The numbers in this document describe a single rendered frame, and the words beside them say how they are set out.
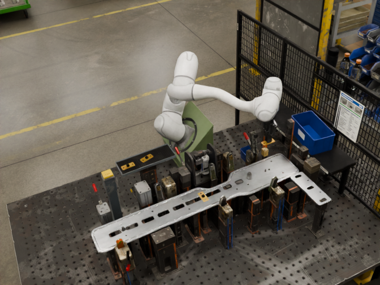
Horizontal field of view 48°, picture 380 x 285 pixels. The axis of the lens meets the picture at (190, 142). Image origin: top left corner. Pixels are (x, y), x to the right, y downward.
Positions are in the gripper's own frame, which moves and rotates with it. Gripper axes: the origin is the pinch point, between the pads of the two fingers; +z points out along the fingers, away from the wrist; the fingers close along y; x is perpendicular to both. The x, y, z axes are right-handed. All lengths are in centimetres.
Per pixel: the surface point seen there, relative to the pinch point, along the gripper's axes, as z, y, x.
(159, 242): 26, 21, -86
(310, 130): 25, -15, 49
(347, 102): -11, 7, 54
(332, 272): 58, 68, 3
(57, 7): 133, -638, -10
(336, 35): 33, -132, 180
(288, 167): 28.7, 5.1, 14.4
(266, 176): 28.7, 4.5, -2.7
